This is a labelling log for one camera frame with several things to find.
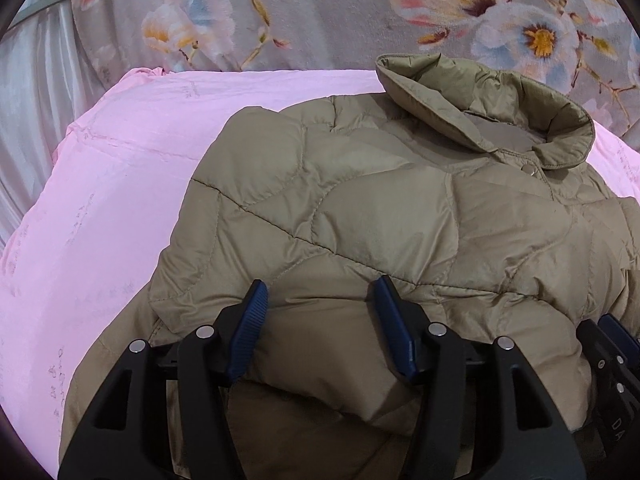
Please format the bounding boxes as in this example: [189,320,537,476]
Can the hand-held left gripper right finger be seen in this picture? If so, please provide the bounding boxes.
[367,275,586,480]

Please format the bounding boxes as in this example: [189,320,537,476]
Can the grey-green bar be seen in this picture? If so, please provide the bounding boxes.
[9,0,72,30]

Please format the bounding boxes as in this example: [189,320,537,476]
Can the grey floral blanket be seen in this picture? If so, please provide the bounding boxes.
[70,0,640,146]

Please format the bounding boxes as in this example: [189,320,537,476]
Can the khaki quilted puffer jacket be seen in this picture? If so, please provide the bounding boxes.
[57,52,640,480]

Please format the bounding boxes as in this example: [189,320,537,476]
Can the pink quilt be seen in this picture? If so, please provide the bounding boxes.
[0,66,640,476]

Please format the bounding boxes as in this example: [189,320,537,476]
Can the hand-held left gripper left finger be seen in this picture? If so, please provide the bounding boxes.
[57,279,271,480]

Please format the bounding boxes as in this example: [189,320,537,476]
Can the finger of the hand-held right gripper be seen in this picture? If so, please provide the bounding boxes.
[575,319,640,461]
[597,312,640,373]

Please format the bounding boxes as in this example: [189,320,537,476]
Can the white satin curtain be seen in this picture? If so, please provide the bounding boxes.
[0,0,126,256]

